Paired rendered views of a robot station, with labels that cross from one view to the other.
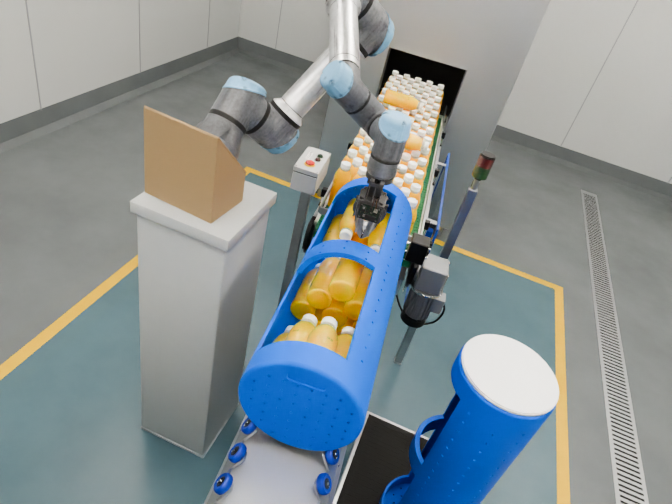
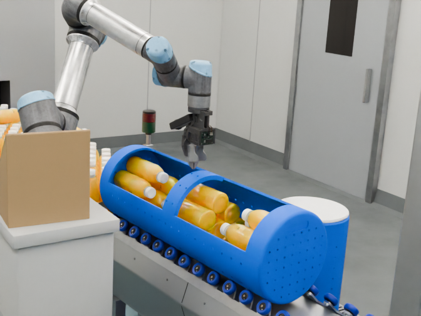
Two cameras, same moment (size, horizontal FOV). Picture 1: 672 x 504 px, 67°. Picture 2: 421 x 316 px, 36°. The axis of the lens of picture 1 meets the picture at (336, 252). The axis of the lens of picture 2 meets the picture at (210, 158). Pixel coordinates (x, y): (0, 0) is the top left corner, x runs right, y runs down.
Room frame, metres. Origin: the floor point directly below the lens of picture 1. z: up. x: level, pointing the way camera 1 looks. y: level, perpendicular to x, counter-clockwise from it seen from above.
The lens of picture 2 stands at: (-0.38, 1.40, 1.84)
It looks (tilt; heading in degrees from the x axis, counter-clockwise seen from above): 15 degrees down; 315
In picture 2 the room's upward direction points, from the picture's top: 3 degrees clockwise
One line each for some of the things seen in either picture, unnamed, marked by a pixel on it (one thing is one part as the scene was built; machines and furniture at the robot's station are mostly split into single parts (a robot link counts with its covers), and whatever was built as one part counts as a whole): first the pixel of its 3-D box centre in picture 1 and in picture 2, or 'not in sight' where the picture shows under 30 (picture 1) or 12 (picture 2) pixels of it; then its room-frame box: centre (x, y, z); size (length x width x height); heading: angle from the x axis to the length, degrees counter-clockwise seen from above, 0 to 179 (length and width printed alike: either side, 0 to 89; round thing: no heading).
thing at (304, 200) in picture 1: (289, 273); not in sight; (1.81, 0.18, 0.50); 0.04 x 0.04 x 1.00; 85
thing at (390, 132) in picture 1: (390, 136); (199, 78); (1.16, -0.05, 1.54); 0.09 x 0.08 x 0.11; 31
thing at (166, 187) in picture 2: (380, 234); (164, 183); (1.39, -0.13, 1.11); 0.19 x 0.07 x 0.07; 175
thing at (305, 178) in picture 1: (311, 169); not in sight; (1.81, 0.18, 1.05); 0.20 x 0.10 x 0.10; 175
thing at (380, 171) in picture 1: (383, 166); (199, 101); (1.15, -0.06, 1.47); 0.08 x 0.08 x 0.05
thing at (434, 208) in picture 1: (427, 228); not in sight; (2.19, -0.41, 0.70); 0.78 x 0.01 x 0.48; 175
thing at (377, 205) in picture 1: (373, 195); (199, 126); (1.15, -0.05, 1.39); 0.09 x 0.08 x 0.12; 175
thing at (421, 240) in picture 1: (416, 249); not in sight; (1.61, -0.29, 0.95); 0.10 x 0.07 x 0.10; 85
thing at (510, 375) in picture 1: (509, 372); (312, 209); (1.02, -0.55, 1.03); 0.28 x 0.28 x 0.01
